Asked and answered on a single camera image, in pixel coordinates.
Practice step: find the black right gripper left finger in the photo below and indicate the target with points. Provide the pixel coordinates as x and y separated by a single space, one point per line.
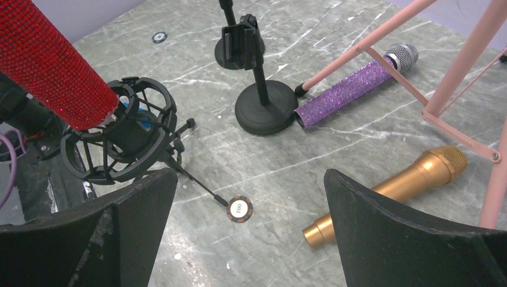
112 240

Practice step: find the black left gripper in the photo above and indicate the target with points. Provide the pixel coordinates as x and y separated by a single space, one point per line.
37 129

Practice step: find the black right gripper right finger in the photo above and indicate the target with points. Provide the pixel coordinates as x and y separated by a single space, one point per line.
383 242

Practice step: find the red glitter microphone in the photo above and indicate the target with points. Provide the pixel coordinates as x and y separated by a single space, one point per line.
37 57

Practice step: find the black tripod shock mount stand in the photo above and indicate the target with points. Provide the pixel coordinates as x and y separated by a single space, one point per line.
109 155

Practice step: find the black round-base clip mic stand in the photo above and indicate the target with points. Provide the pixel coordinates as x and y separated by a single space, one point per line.
265 107

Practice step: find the black round-base fork mic stand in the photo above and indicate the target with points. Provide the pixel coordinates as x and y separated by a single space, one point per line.
241 43

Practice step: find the pink music stand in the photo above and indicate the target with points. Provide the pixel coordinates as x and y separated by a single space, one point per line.
484 31

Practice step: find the gold microphone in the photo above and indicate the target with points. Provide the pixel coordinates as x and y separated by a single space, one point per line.
432 169

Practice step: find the blue white toy brick block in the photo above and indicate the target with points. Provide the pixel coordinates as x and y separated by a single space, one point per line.
133 119

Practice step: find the brown poker chip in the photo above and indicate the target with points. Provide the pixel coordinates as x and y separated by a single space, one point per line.
239 209

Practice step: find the black grey poker chip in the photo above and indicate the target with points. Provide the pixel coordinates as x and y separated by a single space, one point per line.
159 37

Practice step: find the purple glitter microphone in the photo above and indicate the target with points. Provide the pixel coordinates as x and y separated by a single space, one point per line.
401 56

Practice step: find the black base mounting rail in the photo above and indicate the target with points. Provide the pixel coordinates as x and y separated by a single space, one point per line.
42 188

